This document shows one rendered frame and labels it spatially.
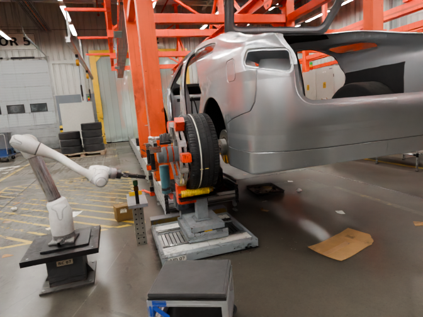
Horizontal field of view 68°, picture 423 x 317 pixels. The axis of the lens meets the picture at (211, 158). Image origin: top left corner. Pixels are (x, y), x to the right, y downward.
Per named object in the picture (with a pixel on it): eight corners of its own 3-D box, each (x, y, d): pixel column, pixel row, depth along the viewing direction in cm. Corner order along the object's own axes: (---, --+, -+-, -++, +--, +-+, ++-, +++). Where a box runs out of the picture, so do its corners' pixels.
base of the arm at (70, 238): (45, 248, 224) (44, 241, 223) (55, 236, 246) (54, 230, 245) (72, 244, 227) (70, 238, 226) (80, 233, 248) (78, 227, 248)
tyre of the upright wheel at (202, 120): (212, 199, 290) (226, 158, 237) (187, 202, 283) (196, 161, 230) (196, 143, 325) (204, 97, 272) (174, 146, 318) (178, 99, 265)
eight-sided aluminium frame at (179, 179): (191, 189, 252) (184, 122, 244) (182, 190, 250) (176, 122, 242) (178, 177, 304) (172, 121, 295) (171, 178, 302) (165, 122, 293)
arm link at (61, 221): (50, 238, 227) (46, 209, 224) (51, 231, 243) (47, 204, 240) (75, 233, 233) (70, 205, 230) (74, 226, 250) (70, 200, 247)
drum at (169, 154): (183, 161, 268) (182, 145, 266) (158, 165, 262) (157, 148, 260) (180, 159, 282) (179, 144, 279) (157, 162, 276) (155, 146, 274)
